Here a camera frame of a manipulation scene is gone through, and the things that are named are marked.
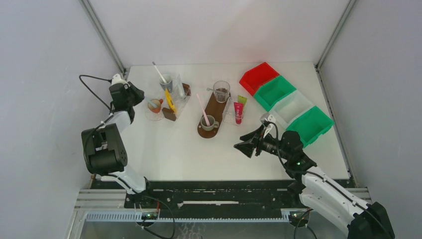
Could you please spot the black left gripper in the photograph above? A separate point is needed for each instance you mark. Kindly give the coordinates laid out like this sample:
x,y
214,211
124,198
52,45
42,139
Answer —
x,y
139,93

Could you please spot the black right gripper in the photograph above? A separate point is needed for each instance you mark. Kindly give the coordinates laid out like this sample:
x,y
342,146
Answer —
x,y
246,147

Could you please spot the clear textured acrylic holder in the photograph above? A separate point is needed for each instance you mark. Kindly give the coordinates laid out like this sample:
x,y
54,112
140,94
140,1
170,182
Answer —
x,y
228,116

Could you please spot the orange ceramic cup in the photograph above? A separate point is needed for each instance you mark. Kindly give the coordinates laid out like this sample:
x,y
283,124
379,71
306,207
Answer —
x,y
158,102

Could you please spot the red toothpaste tube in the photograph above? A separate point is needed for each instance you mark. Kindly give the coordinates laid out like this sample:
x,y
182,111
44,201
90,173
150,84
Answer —
x,y
238,112

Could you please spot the grey ceramic cup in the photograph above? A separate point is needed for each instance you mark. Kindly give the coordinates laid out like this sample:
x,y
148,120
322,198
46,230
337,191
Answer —
x,y
213,122

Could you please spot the pink toothbrush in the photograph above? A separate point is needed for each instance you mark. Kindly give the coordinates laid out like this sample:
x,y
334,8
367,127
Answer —
x,y
203,110

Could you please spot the green toothpaste tube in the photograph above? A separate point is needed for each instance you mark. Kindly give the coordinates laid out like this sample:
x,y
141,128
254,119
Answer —
x,y
242,100

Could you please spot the yellow toothpaste tube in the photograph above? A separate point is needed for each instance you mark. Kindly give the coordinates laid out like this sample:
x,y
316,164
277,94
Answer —
x,y
170,101

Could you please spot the white toothpaste tube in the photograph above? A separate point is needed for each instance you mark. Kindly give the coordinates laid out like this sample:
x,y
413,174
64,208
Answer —
x,y
180,87

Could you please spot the clear glass tumbler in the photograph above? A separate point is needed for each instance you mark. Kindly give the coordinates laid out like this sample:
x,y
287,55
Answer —
x,y
221,91

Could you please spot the green bin with toothpaste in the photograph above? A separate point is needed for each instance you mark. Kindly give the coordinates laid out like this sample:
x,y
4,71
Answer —
x,y
311,125

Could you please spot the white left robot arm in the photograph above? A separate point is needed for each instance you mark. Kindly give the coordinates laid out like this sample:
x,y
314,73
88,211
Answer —
x,y
103,148

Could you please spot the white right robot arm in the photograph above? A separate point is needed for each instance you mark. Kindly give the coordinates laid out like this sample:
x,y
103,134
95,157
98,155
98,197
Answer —
x,y
355,217

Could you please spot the clear textured oval tray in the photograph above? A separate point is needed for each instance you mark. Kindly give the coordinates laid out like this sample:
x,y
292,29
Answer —
x,y
154,114

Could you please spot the brown oval wooden tray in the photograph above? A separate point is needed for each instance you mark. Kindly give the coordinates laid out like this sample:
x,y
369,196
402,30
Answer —
x,y
216,110

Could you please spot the green bin with toothbrushes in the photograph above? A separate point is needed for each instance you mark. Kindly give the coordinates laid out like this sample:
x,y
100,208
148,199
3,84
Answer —
x,y
272,92

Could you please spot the white storage bin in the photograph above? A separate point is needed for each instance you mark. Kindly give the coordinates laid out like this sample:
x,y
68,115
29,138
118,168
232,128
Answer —
x,y
289,108

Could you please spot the red storage bin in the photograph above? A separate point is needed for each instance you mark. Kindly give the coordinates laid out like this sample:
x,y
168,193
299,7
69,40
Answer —
x,y
256,77

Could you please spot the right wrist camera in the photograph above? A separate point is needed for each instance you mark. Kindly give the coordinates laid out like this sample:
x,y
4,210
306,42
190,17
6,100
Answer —
x,y
268,120

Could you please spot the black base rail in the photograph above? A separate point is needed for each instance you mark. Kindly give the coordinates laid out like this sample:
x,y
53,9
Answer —
x,y
264,199

